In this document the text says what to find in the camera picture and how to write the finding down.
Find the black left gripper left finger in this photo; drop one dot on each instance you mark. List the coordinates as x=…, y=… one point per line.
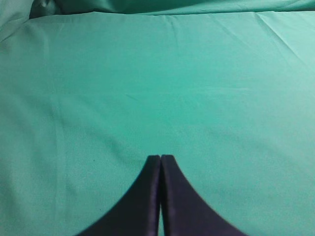
x=137, y=212

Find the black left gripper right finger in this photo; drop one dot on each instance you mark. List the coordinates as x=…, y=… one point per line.
x=184, y=212

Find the green cloth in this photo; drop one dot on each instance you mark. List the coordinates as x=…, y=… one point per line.
x=90, y=88

